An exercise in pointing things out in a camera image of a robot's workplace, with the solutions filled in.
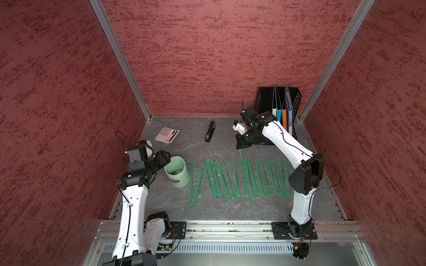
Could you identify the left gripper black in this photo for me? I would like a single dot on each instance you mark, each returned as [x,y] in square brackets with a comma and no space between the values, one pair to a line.
[162,158]

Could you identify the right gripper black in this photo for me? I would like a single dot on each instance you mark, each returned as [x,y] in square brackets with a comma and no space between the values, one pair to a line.
[241,143]

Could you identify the pale green storage cup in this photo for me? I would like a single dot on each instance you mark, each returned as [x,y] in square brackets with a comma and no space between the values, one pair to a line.
[177,172]

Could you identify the green straw thirteenth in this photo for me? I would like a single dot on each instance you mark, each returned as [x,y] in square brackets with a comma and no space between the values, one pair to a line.
[224,181]

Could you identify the green straw fourteenth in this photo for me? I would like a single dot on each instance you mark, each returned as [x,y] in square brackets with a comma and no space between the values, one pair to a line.
[230,180]

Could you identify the green straw twelfth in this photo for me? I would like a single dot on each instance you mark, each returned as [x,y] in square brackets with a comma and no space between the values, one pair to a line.
[213,178]

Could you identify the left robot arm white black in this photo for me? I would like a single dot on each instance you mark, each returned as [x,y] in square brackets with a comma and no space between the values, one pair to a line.
[138,238]

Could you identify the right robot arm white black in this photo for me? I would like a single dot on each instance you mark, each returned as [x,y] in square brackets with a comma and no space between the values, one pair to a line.
[308,167]

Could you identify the blue spine folder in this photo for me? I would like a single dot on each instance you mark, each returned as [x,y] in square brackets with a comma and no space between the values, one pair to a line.
[278,104]

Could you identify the orange spine folder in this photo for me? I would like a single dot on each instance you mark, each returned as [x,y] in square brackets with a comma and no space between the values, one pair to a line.
[284,115]

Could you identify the black mesh file organizer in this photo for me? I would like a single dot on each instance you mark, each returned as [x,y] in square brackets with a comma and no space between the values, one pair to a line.
[264,99]

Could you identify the black stapler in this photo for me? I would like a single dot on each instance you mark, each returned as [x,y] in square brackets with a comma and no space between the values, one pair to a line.
[210,131]

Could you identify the light blue folder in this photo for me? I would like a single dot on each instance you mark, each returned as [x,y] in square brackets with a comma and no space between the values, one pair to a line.
[289,109]

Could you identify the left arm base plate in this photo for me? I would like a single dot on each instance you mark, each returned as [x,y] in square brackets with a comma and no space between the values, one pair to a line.
[177,231]

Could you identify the aluminium mounting rail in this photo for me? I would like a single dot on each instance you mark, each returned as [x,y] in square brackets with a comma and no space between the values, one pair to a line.
[262,231]

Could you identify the right aluminium corner post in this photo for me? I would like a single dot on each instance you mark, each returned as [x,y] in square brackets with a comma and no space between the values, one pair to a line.
[349,34]

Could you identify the aluminium corner post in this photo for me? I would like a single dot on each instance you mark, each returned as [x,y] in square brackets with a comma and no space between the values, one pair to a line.
[349,34]
[108,30]

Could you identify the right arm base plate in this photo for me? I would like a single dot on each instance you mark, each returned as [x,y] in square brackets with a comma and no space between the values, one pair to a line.
[283,231]

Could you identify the left aluminium corner post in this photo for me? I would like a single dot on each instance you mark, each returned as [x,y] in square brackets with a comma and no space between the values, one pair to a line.
[108,30]

